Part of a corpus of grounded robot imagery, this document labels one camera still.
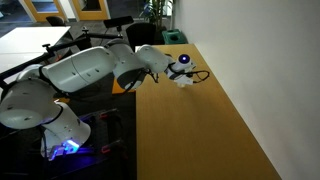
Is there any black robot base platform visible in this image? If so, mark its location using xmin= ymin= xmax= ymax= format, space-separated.
xmin=0 ymin=108 xmax=135 ymax=180

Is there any green bin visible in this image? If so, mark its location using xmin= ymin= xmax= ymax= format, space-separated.
xmin=161 ymin=28 xmax=188 ymax=46

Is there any black office chair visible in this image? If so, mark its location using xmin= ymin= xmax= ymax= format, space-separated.
xmin=125 ymin=22 xmax=157 ymax=52

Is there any potted green plant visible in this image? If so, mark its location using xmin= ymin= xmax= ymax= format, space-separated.
xmin=139 ymin=0 xmax=175 ymax=32

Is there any small black chair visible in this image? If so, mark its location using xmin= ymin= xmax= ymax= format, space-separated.
xmin=45 ymin=15 xmax=67 ymax=28

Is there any white table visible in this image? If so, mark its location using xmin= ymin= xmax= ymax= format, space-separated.
xmin=0 ymin=25 xmax=72 ymax=78

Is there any black clamp orange handle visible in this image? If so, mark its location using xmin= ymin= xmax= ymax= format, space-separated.
xmin=99 ymin=111 xmax=123 ymax=122
xmin=100 ymin=139 xmax=125 ymax=154

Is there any black camera stand bar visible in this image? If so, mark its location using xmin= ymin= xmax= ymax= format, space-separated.
xmin=0 ymin=30 xmax=125 ymax=82

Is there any orange door frame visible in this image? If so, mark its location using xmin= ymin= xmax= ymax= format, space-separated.
xmin=19 ymin=0 xmax=68 ymax=23
xmin=71 ymin=0 xmax=112 ymax=22

